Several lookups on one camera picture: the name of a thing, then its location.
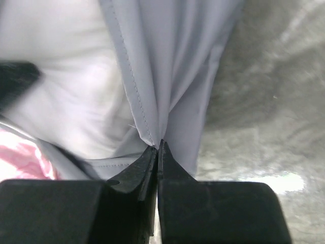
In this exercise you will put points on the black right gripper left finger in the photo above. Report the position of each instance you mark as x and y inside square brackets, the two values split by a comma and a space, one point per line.
[118, 210]

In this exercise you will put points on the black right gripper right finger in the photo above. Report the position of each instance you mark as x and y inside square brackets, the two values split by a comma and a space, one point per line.
[192, 211]

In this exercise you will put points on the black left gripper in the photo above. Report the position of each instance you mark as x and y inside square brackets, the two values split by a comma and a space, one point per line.
[16, 79]

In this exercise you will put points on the white pillow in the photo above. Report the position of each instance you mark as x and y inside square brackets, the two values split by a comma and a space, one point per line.
[79, 101]

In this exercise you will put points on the grey pillowcase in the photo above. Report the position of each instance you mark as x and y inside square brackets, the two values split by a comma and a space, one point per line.
[169, 53]

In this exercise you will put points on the pink floral pillow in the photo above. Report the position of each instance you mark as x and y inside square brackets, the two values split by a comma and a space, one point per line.
[22, 159]

